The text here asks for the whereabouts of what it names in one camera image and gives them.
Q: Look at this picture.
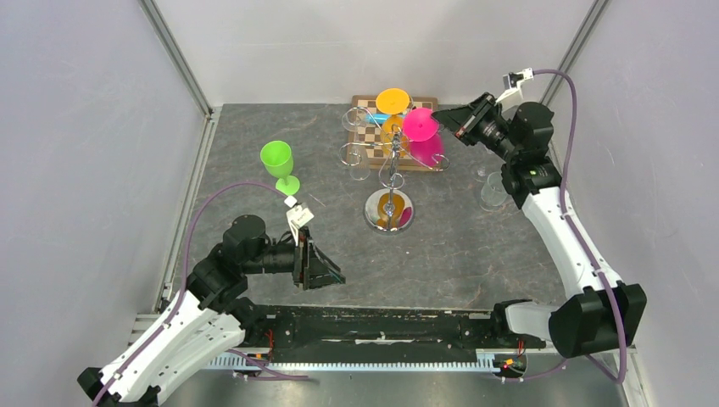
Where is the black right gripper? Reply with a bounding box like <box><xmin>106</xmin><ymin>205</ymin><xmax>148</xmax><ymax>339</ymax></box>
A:
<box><xmin>434</xmin><ymin>92</ymin><xmax>521</xmax><ymax>163</ymax></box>

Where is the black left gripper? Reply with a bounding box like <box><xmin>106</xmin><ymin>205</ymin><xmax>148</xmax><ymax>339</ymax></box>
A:
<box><xmin>244</xmin><ymin>226</ymin><xmax>346</xmax><ymax>289</ymax></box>

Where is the pink plastic wine glass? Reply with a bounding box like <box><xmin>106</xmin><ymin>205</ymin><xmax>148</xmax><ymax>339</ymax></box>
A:
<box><xmin>402</xmin><ymin>108</ymin><xmax>444</xmax><ymax>167</ymax></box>

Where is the clear wine glass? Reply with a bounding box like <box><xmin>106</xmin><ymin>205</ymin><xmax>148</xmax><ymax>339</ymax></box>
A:
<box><xmin>471</xmin><ymin>161</ymin><xmax>491</xmax><ymax>183</ymax></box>
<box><xmin>340</xmin><ymin>107</ymin><xmax>371</xmax><ymax>181</ymax></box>
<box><xmin>479</xmin><ymin>171</ymin><xmax>509</xmax><ymax>212</ymax></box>

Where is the clear wine glass front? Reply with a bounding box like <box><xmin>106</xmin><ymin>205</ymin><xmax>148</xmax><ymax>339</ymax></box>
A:
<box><xmin>479</xmin><ymin>171</ymin><xmax>509</xmax><ymax>212</ymax></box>

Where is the chrome wine glass rack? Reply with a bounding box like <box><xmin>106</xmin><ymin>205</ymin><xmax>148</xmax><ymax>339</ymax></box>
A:
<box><xmin>363</xmin><ymin>125</ymin><xmax>449</xmax><ymax>235</ymax></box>

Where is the clear wine glass back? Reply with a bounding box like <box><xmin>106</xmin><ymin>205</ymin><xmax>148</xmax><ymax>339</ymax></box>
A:
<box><xmin>340</xmin><ymin>107</ymin><xmax>371</xmax><ymax>181</ymax></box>

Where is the green plastic wine glass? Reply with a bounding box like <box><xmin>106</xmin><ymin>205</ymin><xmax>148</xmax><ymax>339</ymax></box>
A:
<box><xmin>260</xmin><ymin>140</ymin><xmax>300</xmax><ymax>195</ymax></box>

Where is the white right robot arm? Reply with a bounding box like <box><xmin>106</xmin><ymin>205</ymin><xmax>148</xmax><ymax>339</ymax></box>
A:
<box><xmin>432</xmin><ymin>93</ymin><xmax>647</xmax><ymax>359</ymax></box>

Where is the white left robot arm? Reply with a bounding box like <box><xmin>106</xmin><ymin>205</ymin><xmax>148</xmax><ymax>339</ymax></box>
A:
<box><xmin>77</xmin><ymin>215</ymin><xmax>346</xmax><ymax>406</ymax></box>

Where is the orange plastic wine glass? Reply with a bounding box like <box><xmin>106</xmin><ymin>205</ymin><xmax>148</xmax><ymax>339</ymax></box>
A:
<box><xmin>376</xmin><ymin>87</ymin><xmax>411</xmax><ymax>158</ymax></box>

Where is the wooden chess board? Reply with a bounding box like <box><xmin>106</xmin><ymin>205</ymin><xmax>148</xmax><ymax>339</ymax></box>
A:
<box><xmin>351</xmin><ymin>95</ymin><xmax>438</xmax><ymax>170</ymax></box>

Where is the blue cylindrical tube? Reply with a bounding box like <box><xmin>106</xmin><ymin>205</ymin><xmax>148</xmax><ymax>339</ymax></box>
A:
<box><xmin>362</xmin><ymin>114</ymin><xmax>405</xmax><ymax>125</ymax></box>

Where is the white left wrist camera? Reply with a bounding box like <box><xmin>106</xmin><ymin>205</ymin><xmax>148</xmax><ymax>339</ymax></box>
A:
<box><xmin>284</xmin><ymin>195</ymin><xmax>315</xmax><ymax>246</ymax></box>

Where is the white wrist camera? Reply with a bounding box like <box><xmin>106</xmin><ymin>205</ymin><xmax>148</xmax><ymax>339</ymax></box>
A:
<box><xmin>284</xmin><ymin>195</ymin><xmax>315</xmax><ymax>246</ymax></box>
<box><xmin>496</xmin><ymin>68</ymin><xmax>534</xmax><ymax>111</ymax></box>

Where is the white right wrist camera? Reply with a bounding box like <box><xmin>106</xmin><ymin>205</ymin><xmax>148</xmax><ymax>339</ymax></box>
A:
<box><xmin>496</xmin><ymin>68</ymin><xmax>534</xmax><ymax>111</ymax></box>

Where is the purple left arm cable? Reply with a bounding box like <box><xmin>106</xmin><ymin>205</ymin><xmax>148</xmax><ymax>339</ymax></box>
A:
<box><xmin>92</xmin><ymin>181</ymin><xmax>311</xmax><ymax>407</ymax></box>

